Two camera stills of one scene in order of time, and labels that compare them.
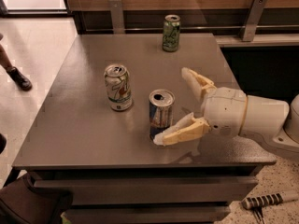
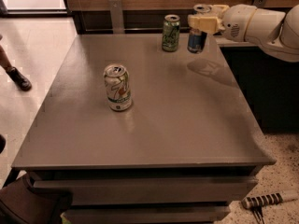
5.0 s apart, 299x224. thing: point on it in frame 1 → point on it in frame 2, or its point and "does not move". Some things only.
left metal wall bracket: x=117 y=14 does not move
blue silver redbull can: x=161 y=104 → x=196 y=41
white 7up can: x=119 y=89 does not move
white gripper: x=224 y=111 → x=234 y=21
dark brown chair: x=22 y=203 does not move
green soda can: x=171 y=33 does not move
